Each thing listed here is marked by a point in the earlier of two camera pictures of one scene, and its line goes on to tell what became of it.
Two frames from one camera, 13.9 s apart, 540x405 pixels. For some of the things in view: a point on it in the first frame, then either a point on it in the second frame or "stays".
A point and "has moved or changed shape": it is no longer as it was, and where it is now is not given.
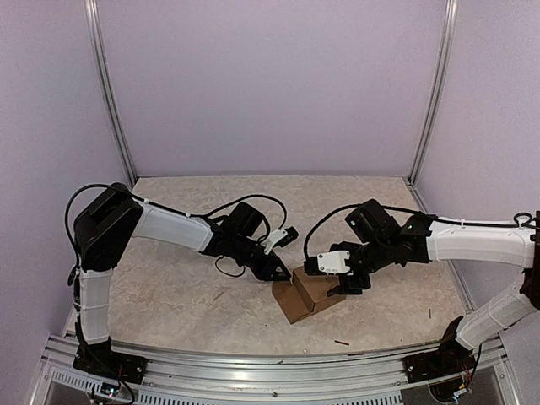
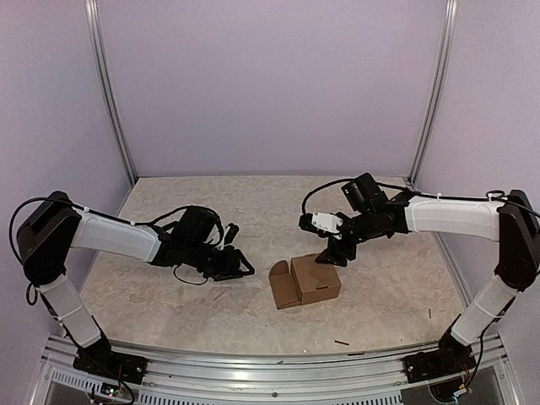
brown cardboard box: x=305 y=294 has moved or changed shape
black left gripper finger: x=282 y=275 → x=233 y=274
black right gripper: x=351 y=285 → x=336 y=253
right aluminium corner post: x=446 y=46 stays
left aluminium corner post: x=94 y=24 stays
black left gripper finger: x=280 y=266 → x=251 y=270
